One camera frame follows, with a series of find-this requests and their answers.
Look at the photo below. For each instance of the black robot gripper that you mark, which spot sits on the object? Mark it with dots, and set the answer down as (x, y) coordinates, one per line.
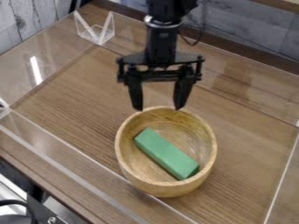
(161, 63)

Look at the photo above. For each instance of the wooden oval bowl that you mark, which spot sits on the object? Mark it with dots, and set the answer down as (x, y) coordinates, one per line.
(189, 132)

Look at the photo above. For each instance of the green rectangular block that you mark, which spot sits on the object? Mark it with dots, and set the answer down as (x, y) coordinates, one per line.
(166, 154)

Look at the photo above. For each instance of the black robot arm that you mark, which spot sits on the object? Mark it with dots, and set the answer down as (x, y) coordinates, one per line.
(170, 11)

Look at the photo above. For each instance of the clear acrylic corner bracket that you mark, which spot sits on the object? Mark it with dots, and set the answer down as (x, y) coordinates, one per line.
(97, 34)

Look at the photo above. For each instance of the clear acrylic enclosure wall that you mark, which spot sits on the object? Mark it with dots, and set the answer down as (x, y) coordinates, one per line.
(217, 163)

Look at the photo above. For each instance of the black metal bracket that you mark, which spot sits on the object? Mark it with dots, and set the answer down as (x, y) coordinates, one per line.
(49, 210)

